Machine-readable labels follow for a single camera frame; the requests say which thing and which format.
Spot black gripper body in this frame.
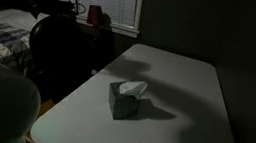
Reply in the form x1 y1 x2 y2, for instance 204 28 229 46
29 0 78 25

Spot black office chair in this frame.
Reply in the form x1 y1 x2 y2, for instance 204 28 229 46
20 9 121 112

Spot white pillow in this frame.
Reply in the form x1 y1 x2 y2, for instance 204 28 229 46
0 6 51 36

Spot wide white window blind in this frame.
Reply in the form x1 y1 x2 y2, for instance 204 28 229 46
68 0 139 29

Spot white tissue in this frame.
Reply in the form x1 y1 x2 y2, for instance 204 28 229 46
116 77 150 101

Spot dark patterned tissue box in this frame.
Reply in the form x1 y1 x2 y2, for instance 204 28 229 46
104 78 143 124

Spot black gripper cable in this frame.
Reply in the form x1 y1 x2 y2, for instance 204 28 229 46
55 0 89 17

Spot white window frame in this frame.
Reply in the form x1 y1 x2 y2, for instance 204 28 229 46
72 0 145 40

